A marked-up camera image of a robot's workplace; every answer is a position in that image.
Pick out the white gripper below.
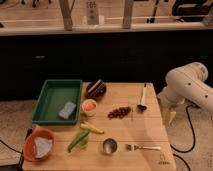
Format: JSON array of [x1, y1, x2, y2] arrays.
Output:
[[157, 87, 185, 126]]

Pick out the dark red grape bunch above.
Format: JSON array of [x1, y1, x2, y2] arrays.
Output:
[[108, 106, 131, 119]]

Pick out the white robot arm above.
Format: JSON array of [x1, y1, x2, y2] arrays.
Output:
[[157, 62, 213, 126]]

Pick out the silver fork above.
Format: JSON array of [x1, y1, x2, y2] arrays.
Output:
[[125, 144, 161, 151]]

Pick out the small steel cup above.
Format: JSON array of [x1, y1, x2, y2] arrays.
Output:
[[102, 138, 117, 155]]

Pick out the chocolate layer cake slice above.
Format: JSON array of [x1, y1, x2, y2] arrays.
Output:
[[85, 79, 107, 100]]

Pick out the small cup orange contents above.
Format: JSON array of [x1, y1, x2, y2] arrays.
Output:
[[81, 99, 97, 116]]

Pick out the green pepper vegetable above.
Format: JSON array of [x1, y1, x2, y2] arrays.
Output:
[[67, 129, 90, 152]]

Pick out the grey blue sponge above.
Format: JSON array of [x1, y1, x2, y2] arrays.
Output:
[[58, 102, 76, 119]]

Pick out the green plastic tray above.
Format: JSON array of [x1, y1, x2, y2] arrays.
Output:
[[32, 79, 82, 125]]

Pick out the white cloth in bowl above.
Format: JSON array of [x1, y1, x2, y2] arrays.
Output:
[[35, 137, 53, 158]]

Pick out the orange bowl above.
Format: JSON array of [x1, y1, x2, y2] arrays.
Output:
[[23, 129, 54, 162]]

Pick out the black cable right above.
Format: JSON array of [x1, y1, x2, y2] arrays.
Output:
[[170, 104, 198, 171]]

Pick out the black cable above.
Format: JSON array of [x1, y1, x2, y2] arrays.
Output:
[[0, 128, 34, 171], [170, 104, 198, 171]]

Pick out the black cable left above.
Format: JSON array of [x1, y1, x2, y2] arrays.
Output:
[[0, 128, 34, 171]]

